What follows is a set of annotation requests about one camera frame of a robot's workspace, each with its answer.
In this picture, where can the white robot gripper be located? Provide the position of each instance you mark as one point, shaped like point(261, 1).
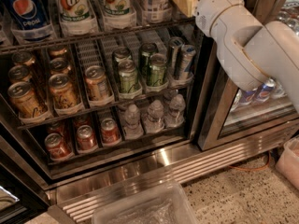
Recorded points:
point(222, 9)

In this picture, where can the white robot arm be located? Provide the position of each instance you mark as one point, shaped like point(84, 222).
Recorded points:
point(248, 51)

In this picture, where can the white label bottle on shelf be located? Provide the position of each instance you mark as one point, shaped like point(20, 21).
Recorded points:
point(154, 11)

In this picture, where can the right 7up bottle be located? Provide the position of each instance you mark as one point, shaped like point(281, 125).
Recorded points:
point(118, 12)

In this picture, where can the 7up bottle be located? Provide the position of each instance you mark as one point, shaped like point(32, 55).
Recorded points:
point(73, 15)
point(118, 12)

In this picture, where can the left 7up bottle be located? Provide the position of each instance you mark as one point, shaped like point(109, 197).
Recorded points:
point(73, 15)

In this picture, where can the right clear water bottle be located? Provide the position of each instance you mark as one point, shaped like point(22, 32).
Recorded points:
point(175, 112)

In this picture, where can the clear water bottle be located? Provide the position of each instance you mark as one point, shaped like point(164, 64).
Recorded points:
point(153, 119)
point(132, 124)
point(175, 112)

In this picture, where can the stainless steel fridge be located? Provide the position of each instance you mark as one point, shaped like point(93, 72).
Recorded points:
point(73, 188)

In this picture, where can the middle clear water bottle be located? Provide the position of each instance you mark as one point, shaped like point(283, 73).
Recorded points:
point(153, 119)

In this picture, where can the left clear water bottle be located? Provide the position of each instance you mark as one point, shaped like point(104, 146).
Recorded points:
point(132, 124)

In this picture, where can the blue pepsi bottle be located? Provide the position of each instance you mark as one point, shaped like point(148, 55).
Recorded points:
point(31, 18)

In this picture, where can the silver slim can back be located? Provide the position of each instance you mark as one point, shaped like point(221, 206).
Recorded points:
point(175, 44)

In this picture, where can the green can back right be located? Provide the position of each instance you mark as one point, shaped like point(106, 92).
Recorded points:
point(144, 53)

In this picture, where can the green can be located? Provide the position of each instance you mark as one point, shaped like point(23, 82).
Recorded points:
point(128, 76)
point(144, 53)
point(119, 54)
point(156, 70)

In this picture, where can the green can front right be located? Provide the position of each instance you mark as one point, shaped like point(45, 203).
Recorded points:
point(156, 70)

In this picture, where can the green can back left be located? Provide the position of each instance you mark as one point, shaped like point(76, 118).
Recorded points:
point(119, 54)

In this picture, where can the green can front left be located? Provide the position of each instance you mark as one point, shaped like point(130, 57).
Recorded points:
point(128, 76)

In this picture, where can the blue can behind glass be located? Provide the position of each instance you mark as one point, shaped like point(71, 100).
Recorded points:
point(246, 97)

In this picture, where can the gold can column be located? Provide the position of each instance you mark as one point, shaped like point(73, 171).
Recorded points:
point(63, 91)
point(57, 51)
point(60, 65)
point(97, 85)

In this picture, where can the red can right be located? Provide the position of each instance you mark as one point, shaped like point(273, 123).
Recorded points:
point(109, 132)

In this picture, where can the red can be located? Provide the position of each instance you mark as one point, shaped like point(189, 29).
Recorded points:
point(81, 120)
point(57, 146)
point(86, 137)
point(109, 132)
point(56, 127)

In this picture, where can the red can back middle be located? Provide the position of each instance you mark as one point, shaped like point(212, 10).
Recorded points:
point(81, 120)

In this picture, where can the gold can back left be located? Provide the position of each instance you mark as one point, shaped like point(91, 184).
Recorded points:
point(23, 57)

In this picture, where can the gold can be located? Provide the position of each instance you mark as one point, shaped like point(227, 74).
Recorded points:
point(26, 100)
point(19, 73)
point(23, 57)

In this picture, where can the gold can middle left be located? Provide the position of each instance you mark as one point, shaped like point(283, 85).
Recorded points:
point(19, 73)

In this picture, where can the red can back left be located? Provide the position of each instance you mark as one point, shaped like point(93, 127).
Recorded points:
point(56, 127)

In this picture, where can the gold can front left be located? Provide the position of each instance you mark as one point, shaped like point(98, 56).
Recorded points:
point(26, 100)

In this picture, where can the pink plastic container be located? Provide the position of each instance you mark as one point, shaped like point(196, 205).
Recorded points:
point(288, 163)

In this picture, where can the red can front left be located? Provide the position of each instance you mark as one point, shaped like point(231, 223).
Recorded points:
point(57, 146)

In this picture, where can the clear plastic bin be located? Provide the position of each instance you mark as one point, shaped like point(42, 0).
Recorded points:
point(166, 203)

